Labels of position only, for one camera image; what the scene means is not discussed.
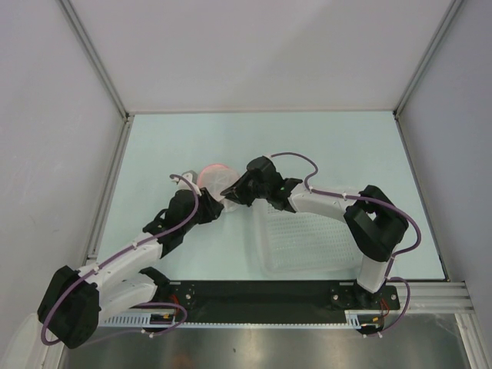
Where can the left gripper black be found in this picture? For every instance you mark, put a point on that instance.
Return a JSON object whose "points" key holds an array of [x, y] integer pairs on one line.
{"points": [[212, 207]]}

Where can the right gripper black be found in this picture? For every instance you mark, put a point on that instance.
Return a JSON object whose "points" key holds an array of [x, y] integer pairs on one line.
{"points": [[237, 192]]}

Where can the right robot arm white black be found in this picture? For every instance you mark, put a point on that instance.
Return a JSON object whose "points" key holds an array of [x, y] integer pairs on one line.
{"points": [[374, 223]]}

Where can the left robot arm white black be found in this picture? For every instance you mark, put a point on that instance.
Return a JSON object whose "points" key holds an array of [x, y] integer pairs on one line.
{"points": [[158, 238]]}

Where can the white perforated plastic tray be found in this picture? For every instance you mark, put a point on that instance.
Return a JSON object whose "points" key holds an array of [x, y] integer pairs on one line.
{"points": [[300, 244]]}

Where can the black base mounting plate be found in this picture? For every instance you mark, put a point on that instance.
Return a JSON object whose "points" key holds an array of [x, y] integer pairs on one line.
{"points": [[239, 298]]}

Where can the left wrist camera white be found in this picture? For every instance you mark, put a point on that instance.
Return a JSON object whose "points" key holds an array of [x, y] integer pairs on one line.
{"points": [[191, 177]]}

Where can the white slotted cable duct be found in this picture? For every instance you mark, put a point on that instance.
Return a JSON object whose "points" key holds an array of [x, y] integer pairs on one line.
{"points": [[160, 320]]}

